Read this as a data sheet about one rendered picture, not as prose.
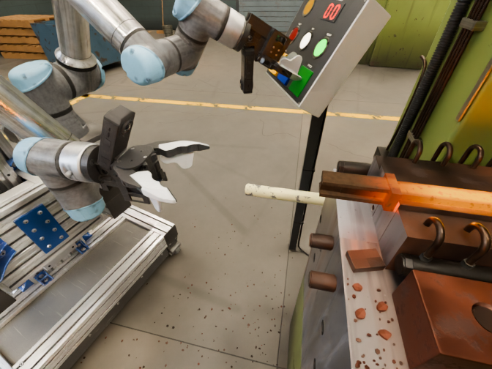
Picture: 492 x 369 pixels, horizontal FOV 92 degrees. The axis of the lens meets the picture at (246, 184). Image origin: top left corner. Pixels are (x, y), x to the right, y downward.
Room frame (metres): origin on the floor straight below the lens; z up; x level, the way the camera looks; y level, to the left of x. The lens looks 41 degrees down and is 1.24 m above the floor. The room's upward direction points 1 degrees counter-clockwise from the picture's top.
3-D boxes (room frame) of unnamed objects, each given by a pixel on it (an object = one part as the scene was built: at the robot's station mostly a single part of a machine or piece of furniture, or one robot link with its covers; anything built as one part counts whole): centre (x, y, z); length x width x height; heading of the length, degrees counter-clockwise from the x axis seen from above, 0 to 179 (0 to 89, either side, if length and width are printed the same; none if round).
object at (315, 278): (0.18, -0.12, 0.87); 0.04 x 0.03 x 0.03; 77
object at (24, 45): (6.10, 4.55, 0.35); 1.26 x 0.88 x 0.70; 77
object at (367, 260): (0.19, -0.17, 0.92); 0.04 x 0.03 x 0.01; 94
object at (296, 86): (0.72, -0.17, 1.00); 0.07 x 0.05 x 0.07; 12
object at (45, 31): (4.98, 2.87, 0.36); 1.21 x 0.81 x 0.72; 65
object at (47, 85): (0.79, 0.65, 0.98); 0.13 x 0.12 x 0.14; 154
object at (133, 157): (0.35, 0.22, 0.97); 0.12 x 0.08 x 0.09; 77
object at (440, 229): (0.17, -0.22, 0.99); 0.04 x 0.01 x 0.06; 167
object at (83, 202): (0.41, 0.38, 0.88); 0.11 x 0.08 x 0.11; 20
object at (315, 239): (0.26, -0.13, 0.87); 0.04 x 0.03 x 0.03; 77
